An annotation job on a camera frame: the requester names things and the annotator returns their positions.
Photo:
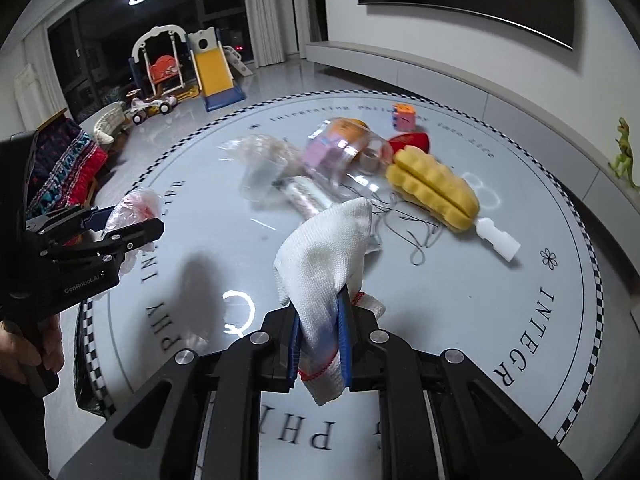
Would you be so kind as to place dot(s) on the crumpled clear plastic bag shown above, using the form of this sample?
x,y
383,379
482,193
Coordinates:
x,y
260,160

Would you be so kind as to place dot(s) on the red pouch with gold trim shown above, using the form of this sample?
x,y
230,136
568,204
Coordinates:
x,y
412,141

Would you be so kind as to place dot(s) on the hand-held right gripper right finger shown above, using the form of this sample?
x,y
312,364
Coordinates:
x,y
345,355

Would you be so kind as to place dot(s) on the green dinosaur toy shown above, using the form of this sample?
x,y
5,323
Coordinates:
x,y
625,152

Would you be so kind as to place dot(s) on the white basket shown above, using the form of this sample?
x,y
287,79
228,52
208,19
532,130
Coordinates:
x,y
111,122

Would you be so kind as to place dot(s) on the tape roll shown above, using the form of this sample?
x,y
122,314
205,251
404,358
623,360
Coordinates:
x,y
370,160

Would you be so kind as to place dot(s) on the yellow sponge brush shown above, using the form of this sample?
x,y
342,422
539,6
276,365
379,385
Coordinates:
x,y
432,185

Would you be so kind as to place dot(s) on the person's left hand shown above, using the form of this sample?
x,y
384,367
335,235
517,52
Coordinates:
x,y
50,347

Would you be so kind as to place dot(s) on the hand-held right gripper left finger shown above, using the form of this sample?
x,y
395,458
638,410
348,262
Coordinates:
x,y
292,355

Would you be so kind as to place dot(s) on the low white wall cabinet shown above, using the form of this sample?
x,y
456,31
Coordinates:
x,y
450,72

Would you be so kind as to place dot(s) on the clear plastic bag with red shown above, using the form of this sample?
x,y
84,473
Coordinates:
x,y
131,210

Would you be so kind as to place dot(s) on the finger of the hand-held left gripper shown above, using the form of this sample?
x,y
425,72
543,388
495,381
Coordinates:
x,y
135,234
97,216

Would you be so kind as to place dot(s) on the black thread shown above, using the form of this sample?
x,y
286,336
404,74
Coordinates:
x,y
417,252

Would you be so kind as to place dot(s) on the white cloth with red trim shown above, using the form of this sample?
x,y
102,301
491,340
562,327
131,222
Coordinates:
x,y
325,260

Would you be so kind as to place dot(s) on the patterned blanket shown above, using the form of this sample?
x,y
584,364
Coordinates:
x,y
65,165

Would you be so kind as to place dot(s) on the yellow toy slide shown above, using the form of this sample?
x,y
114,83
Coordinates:
x,y
215,67

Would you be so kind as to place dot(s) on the clear cup with pink print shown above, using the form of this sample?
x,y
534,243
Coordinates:
x,y
335,152

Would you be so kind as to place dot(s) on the colourful puzzle cube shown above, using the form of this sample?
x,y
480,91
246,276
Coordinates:
x,y
404,117

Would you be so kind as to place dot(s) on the white toy car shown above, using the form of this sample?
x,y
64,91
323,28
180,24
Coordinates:
x,y
152,105

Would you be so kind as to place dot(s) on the white curtain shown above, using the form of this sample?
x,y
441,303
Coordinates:
x,y
265,10

